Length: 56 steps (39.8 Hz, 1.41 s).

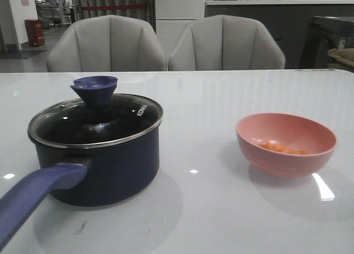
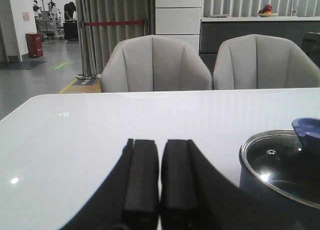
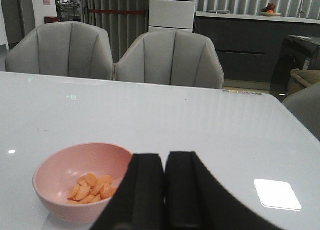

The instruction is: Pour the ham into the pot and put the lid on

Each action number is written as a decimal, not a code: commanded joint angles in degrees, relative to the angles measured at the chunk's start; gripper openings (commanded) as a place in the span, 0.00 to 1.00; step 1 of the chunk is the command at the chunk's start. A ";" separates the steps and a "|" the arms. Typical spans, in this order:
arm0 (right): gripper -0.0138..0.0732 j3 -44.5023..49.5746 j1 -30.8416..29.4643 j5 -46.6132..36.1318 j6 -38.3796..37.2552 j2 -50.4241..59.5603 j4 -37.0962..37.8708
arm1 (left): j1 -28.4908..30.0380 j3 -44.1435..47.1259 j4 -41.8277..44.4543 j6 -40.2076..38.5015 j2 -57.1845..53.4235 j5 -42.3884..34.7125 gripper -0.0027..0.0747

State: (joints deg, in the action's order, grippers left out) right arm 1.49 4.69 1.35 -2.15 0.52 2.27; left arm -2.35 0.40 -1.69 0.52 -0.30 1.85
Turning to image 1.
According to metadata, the glass lid blue knob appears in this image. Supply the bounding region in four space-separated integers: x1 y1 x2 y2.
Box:
28 75 163 149

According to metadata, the pink bowl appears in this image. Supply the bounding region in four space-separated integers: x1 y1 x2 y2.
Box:
236 113 338 178

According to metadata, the right grey chair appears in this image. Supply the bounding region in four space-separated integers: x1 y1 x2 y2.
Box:
169 15 285 71

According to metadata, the grey chair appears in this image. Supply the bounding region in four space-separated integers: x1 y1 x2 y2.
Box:
46 15 167 72
169 15 285 71

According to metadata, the left grey chair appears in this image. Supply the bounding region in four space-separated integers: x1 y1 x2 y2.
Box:
46 15 167 72

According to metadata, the white cabinet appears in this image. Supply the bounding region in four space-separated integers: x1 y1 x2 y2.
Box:
154 0 205 58

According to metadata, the red barrier belt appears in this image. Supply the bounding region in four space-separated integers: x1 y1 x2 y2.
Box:
81 4 148 11

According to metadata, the dark grey counter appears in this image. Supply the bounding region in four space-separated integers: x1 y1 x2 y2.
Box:
205 0 353 69

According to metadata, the red trash bin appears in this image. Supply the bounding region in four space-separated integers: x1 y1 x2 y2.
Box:
25 19 45 46

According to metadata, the dark appliance at right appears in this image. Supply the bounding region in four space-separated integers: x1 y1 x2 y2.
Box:
299 16 353 69

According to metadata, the beige cushion at right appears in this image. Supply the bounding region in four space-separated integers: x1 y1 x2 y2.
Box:
327 48 354 72

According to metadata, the dark blue saucepan purple handle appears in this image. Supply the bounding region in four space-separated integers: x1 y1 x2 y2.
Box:
0 93 164 249

